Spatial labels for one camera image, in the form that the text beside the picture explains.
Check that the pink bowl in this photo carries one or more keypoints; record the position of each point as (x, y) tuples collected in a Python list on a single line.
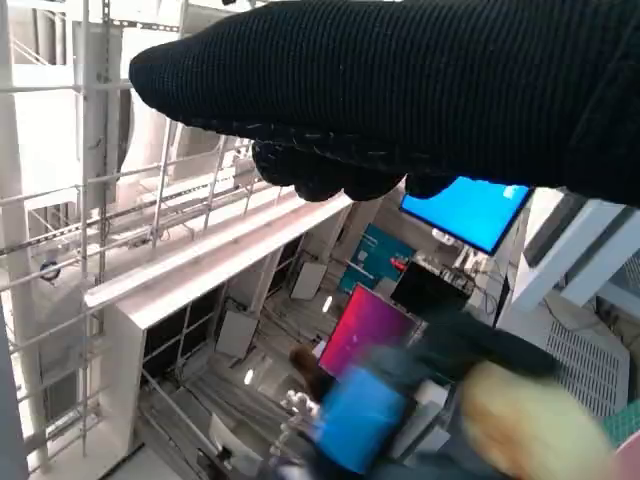
[(631, 466)]

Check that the monitor with blue screen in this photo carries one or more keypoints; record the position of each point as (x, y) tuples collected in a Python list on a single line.
[(465, 215)]

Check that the person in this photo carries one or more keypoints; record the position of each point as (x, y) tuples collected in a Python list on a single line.
[(310, 370)]

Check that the metal truss frame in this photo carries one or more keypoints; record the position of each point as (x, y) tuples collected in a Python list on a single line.
[(105, 150)]

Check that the green cutting mat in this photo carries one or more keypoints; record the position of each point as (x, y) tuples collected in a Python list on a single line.
[(625, 425)]

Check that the monitor with pink screen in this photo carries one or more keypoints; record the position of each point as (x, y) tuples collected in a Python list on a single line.
[(365, 325)]

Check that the long white beam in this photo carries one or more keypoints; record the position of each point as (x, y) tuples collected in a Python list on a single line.
[(210, 255)]

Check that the round toy bread bun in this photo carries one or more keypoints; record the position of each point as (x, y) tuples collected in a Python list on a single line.
[(525, 430)]

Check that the monitor with black screen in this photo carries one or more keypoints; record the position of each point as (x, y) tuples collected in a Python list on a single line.
[(425, 287)]

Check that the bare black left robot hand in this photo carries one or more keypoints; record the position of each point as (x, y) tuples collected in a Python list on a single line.
[(365, 420)]

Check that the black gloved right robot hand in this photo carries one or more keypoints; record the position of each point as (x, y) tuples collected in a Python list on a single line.
[(425, 90)]

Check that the teal poster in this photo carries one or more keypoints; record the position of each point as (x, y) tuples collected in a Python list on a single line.
[(375, 255)]

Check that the white cabinet with louvred side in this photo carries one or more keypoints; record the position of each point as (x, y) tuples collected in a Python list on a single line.
[(585, 365)]

